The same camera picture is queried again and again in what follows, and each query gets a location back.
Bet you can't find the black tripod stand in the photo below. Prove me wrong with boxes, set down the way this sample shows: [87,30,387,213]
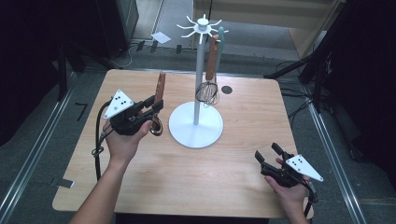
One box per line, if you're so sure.
[263,0,348,114]

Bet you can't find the white hook rack stand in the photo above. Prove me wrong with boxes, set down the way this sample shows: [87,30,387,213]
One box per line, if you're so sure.
[168,13,230,149]

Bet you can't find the aluminium floor rail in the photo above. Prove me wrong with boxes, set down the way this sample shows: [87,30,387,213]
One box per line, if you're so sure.
[0,72,78,220]
[306,101,369,224]

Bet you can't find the person's right hand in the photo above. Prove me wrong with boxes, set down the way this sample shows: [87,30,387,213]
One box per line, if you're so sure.
[263,157,313,216]

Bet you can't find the dark metal cabinet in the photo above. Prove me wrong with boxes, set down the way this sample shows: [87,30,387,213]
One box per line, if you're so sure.
[95,0,140,60]

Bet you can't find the teal handled wire whisk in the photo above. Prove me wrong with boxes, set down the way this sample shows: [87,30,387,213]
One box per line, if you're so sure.
[199,26,226,108]

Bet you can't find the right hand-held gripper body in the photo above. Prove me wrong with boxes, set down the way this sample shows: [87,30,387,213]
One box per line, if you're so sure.
[261,150,325,189]

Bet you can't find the white paper sheet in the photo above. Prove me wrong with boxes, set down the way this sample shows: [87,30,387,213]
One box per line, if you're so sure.
[151,31,172,45]

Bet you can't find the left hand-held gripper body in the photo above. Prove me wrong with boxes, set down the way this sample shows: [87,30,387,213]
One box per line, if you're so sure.
[103,89,151,136]

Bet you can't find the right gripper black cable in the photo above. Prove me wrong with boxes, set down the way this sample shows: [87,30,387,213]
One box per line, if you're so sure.
[302,180,319,219]

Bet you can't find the wooden handled steel measuring spoon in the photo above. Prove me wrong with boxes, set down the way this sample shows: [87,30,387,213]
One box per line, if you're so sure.
[149,71,167,137]

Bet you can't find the white floor cable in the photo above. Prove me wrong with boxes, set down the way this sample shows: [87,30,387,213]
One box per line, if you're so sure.
[108,44,138,70]

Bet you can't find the wooden handled mesh strainer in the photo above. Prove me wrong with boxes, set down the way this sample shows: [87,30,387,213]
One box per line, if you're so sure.
[195,34,220,105]

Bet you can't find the person's left hand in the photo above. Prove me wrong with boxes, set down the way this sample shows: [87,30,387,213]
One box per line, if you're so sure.
[102,119,154,163]

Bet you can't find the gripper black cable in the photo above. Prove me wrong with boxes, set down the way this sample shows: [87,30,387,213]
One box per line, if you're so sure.
[302,180,319,219]
[91,99,114,182]

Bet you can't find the black floor cables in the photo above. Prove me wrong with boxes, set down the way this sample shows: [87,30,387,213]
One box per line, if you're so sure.
[275,60,314,120]

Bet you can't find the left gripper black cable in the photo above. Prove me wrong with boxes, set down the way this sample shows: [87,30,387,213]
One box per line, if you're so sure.
[91,99,114,182]

